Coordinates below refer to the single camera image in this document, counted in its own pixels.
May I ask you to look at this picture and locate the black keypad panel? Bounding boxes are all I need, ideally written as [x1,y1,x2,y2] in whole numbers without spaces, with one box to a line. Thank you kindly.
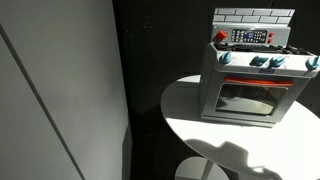
[230,28,269,44]

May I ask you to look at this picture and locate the grey toy stove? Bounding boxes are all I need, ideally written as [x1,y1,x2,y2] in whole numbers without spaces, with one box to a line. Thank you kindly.
[198,8,320,128]

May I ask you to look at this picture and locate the red round stove knob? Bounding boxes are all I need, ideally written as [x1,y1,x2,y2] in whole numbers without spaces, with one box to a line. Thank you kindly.
[213,29,229,43]

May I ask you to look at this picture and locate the orange oven door handle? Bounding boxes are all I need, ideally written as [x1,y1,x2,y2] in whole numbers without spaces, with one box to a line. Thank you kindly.
[224,75,296,88]

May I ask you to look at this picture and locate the black burner grates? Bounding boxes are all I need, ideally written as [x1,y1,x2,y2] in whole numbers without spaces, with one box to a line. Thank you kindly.
[213,42,313,56]

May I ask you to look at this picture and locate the grey oven door with window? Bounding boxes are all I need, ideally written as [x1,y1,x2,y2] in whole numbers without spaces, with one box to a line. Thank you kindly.
[203,68,309,124]

